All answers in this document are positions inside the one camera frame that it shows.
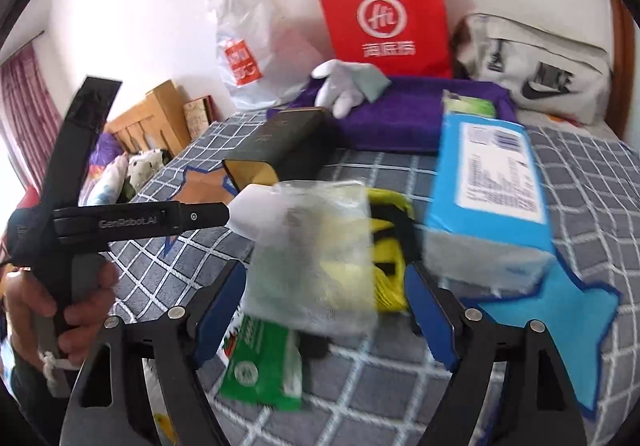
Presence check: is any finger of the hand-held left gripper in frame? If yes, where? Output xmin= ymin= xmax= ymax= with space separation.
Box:
xmin=172 ymin=203 xmax=232 ymax=231

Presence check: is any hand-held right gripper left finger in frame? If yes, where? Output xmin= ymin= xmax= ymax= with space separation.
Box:
xmin=60 ymin=261 xmax=248 ymax=446

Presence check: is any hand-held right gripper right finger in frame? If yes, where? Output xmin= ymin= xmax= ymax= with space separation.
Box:
xmin=404 ymin=262 xmax=588 ymax=446

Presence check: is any white translucent plastic bag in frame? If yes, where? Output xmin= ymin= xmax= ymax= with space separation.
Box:
xmin=227 ymin=180 xmax=378 ymax=337

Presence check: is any person's left forearm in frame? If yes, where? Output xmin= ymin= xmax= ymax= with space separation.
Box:
xmin=0 ymin=346 xmax=56 ymax=427

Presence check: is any person's left hand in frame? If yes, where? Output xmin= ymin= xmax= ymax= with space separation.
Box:
xmin=4 ymin=262 xmax=121 ymax=374

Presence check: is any brown star patch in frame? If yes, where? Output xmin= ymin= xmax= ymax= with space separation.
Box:
xmin=177 ymin=163 xmax=241 ymax=207

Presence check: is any floral pillow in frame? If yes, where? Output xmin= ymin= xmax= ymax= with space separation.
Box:
xmin=80 ymin=133 xmax=176 ymax=207

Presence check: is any green and white packet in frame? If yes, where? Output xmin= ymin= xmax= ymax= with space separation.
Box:
xmin=219 ymin=313 xmax=306 ymax=412

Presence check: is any purple curtain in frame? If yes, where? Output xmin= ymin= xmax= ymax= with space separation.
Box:
xmin=0 ymin=44 xmax=63 ymax=192

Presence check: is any grey checked bedsheet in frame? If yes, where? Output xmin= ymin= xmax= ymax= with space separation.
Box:
xmin=85 ymin=106 xmax=636 ymax=446

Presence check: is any patterned brown box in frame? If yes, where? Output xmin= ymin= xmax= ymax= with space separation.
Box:
xmin=182 ymin=96 xmax=218 ymax=139

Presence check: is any wooden furniture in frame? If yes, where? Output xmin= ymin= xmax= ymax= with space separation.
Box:
xmin=105 ymin=80 xmax=193 ymax=159

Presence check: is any dark box with gold end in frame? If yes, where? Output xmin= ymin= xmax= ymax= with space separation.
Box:
xmin=222 ymin=107 xmax=336 ymax=187

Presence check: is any blue star patch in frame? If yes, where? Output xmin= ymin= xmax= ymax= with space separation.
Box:
xmin=470 ymin=251 xmax=623 ymax=412

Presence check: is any blue tissue pack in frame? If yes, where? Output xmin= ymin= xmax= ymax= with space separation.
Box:
xmin=422 ymin=113 xmax=558 ymax=299

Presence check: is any white glove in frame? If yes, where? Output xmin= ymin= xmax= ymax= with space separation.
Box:
xmin=311 ymin=59 xmax=373 ymax=119

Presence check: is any large white plastic bag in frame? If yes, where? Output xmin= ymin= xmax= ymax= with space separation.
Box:
xmin=206 ymin=0 xmax=326 ymax=110

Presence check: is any purple towel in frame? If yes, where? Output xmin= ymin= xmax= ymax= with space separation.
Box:
xmin=266 ymin=75 xmax=518 ymax=154

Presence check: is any small green tissue packet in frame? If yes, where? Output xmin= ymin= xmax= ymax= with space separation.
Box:
xmin=441 ymin=89 xmax=498 ymax=119

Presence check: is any grey waist bag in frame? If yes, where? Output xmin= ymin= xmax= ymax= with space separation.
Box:
xmin=452 ymin=14 xmax=613 ymax=124

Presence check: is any wooden bed frame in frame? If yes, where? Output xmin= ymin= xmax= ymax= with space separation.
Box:
xmin=607 ymin=0 xmax=640 ymax=142

